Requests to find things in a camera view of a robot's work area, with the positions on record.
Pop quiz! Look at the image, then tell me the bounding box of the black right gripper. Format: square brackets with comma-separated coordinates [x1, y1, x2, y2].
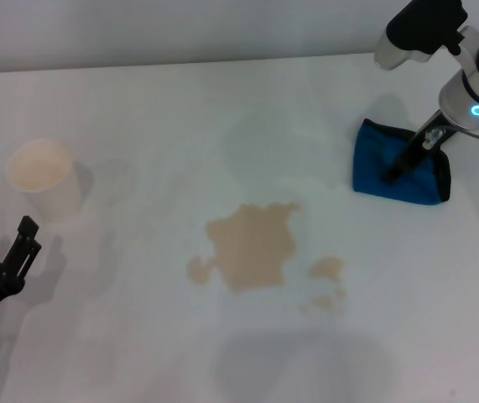
[381, 109, 461, 182]

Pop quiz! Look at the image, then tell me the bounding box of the blue rag with black trim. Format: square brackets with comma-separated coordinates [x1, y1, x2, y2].
[351, 118, 452, 206]

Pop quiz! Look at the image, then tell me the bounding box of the white paper cup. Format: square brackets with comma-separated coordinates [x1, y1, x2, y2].
[6, 138, 83, 224]

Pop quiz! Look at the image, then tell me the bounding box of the large brown water stain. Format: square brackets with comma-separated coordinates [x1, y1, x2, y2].
[205, 201, 303, 296]

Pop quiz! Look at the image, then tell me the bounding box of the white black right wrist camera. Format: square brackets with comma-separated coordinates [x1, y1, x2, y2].
[374, 0, 470, 71]

